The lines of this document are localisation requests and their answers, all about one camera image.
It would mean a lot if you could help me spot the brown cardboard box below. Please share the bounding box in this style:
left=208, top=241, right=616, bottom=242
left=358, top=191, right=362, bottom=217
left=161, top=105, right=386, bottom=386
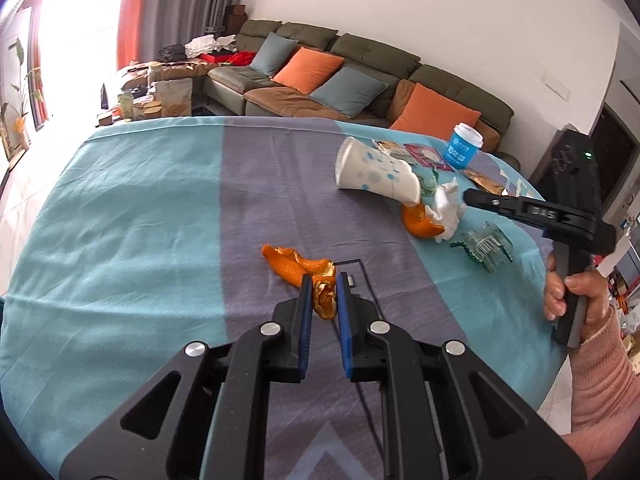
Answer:
left=222, top=5, right=248, bottom=31

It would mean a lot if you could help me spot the cluster of small jars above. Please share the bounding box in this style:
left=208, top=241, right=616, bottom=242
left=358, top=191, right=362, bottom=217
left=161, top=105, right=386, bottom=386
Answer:
left=97, top=87, right=151, bottom=124

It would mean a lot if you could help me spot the white tissue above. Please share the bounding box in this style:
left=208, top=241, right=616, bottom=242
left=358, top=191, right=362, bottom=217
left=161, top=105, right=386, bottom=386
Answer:
left=432, top=177, right=468, bottom=244

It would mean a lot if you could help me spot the red snack packet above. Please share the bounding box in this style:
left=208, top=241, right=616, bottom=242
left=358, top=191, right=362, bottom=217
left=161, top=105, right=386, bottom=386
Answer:
left=405, top=144, right=453, bottom=171

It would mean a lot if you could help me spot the long orange peel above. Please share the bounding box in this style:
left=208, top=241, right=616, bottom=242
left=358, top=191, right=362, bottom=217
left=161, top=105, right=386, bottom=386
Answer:
left=262, top=244, right=337, bottom=321

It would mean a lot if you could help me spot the blue cup with white lid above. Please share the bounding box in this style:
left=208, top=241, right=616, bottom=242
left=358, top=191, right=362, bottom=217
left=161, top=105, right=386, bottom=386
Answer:
left=445, top=122, right=484, bottom=170

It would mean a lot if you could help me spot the tall potted leafy plant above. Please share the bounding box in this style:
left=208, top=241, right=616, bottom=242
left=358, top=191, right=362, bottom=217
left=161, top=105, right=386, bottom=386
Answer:
left=0, top=37, right=46, bottom=153

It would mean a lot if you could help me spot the small clear green wrapper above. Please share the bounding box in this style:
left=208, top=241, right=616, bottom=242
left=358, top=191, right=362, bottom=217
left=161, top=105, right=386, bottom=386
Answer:
left=417, top=167, right=441, bottom=197

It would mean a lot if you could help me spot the white wall switch plate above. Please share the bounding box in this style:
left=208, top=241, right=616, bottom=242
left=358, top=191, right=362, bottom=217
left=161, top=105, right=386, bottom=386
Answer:
left=542, top=67, right=571, bottom=101

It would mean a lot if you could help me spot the clear green barcode wrapper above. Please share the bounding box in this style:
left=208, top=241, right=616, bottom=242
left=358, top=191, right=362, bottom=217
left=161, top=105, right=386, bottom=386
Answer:
left=450, top=222, right=515, bottom=273

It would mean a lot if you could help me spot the curled orange peel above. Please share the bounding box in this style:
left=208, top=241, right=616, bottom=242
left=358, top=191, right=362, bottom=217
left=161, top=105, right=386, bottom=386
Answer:
left=402, top=202, right=446, bottom=239

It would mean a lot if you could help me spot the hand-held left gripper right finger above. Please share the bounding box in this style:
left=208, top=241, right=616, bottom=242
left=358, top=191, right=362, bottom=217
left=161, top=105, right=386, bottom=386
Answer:
left=336, top=272, right=587, bottom=480

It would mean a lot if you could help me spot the person's right hand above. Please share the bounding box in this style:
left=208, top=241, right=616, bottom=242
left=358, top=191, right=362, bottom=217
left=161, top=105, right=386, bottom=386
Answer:
left=544, top=255, right=613, bottom=343

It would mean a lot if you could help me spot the green and brown sofa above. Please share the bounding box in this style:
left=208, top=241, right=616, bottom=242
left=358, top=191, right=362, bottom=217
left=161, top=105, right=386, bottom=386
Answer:
left=202, top=19, right=521, bottom=161

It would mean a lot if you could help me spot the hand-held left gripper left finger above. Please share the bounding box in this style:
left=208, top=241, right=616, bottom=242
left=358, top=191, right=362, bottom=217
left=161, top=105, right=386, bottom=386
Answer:
left=59, top=274, right=315, bottom=480

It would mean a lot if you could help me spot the blue-grey cushion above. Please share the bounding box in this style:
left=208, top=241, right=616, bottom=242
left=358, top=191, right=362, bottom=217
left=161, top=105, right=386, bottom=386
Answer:
left=310, top=66, right=388, bottom=118
left=250, top=32, right=299, bottom=77

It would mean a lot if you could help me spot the small gold foil wrapper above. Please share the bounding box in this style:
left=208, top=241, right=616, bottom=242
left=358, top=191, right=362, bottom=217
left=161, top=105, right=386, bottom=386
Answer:
left=462, top=170, right=506, bottom=196

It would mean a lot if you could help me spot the large window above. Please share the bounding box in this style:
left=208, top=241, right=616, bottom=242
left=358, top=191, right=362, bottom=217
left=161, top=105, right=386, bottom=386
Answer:
left=40, top=0, right=126, bottom=77

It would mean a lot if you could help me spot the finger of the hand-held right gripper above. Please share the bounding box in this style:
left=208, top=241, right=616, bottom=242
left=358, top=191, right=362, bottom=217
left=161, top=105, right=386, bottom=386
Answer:
left=465, top=188, right=526, bottom=222

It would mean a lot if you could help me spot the dark glass coffee table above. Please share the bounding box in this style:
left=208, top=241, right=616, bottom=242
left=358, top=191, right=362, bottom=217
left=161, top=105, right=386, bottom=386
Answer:
left=95, top=60, right=211, bottom=127

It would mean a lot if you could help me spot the printed teal grey tablecloth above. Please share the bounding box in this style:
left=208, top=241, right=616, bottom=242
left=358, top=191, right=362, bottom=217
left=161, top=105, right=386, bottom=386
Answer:
left=0, top=116, right=571, bottom=480

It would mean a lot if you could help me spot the pile of white clothes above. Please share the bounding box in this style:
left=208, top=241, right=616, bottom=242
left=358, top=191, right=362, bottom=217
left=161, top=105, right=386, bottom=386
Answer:
left=185, top=35, right=236, bottom=58

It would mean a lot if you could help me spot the orange and grey curtain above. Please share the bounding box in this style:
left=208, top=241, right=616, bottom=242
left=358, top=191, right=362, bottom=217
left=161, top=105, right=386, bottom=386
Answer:
left=17, top=0, right=55, bottom=126
left=116, top=0, right=257, bottom=72

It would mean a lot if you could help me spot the orange cushion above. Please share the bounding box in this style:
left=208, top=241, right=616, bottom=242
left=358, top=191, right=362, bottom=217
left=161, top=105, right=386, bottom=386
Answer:
left=390, top=83, right=482, bottom=142
left=272, top=47, right=346, bottom=95

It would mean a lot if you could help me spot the white dotted paper cup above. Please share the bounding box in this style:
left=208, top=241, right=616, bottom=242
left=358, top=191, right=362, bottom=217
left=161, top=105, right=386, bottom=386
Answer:
left=334, top=137, right=421, bottom=206

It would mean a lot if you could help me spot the brown paper bag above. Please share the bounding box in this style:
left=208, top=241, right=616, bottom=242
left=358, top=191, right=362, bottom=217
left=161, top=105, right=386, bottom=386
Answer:
left=154, top=78, right=193, bottom=118

